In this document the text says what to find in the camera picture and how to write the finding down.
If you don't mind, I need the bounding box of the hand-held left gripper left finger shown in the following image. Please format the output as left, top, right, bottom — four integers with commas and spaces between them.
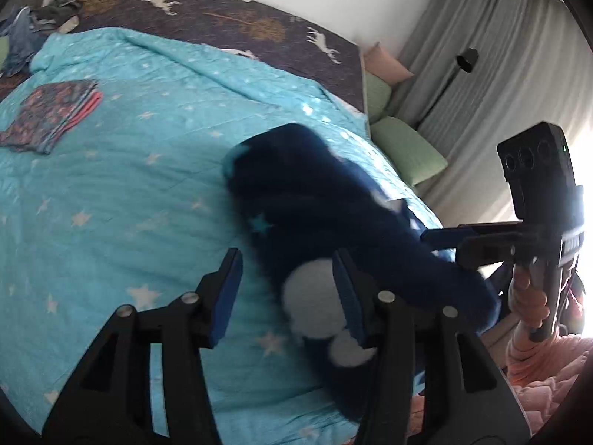
42, 247, 244, 445

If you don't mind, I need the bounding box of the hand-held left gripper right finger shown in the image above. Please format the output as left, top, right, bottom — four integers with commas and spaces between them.
332, 247, 531, 445

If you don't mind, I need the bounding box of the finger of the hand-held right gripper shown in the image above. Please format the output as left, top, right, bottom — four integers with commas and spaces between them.
420, 222, 522, 248
455, 237, 519, 270

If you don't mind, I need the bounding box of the navy fleece pajama top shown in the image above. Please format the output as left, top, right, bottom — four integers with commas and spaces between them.
222, 123, 503, 423

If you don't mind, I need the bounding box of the person's right hand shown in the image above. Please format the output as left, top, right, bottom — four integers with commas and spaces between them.
507, 263, 552, 331

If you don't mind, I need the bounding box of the green pillow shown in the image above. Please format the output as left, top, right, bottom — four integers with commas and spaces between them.
371, 116, 449, 187
365, 74, 392, 124

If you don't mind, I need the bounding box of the grey curtain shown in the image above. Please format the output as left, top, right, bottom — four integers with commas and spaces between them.
388, 0, 593, 233

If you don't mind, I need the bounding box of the black floor lamp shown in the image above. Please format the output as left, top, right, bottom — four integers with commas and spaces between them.
416, 47, 480, 129

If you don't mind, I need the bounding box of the light blue star quilt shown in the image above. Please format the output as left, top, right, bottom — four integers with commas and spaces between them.
0, 27, 457, 445

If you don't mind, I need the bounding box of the person's pink fleece clothing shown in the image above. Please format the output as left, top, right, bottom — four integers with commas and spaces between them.
508, 371, 591, 437

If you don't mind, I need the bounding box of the pink pillow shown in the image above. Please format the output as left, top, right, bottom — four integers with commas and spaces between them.
363, 42, 414, 87

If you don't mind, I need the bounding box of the folded floral cloth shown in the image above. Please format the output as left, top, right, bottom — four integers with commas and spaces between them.
0, 80, 103, 156

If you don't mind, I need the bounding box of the dark deer print bedsheet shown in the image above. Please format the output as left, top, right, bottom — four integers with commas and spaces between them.
0, 0, 370, 115

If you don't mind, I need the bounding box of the crumpled denim garment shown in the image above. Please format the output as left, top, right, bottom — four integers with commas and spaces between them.
0, 6, 48, 78

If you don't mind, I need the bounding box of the crumpled dark grey garment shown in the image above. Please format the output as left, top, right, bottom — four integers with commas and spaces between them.
32, 0, 83, 34

